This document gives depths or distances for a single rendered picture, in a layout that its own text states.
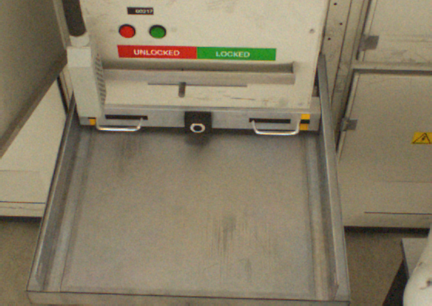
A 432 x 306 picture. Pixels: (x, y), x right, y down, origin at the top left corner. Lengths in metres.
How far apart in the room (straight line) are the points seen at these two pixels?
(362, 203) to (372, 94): 0.52
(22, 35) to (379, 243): 1.43
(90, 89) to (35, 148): 0.79
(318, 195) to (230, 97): 0.28
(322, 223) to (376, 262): 0.99
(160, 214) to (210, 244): 0.13
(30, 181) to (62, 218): 0.82
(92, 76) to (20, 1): 0.33
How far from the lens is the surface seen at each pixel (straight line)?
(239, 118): 1.45
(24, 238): 2.41
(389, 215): 2.27
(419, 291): 0.93
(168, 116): 1.45
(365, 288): 2.28
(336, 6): 1.59
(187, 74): 1.31
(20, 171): 2.16
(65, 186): 1.43
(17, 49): 1.53
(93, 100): 1.29
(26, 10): 1.54
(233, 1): 1.24
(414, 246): 1.49
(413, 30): 1.65
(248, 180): 1.41
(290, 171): 1.43
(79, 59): 1.23
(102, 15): 1.29
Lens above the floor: 1.99
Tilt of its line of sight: 50 degrees down
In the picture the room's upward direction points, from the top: straight up
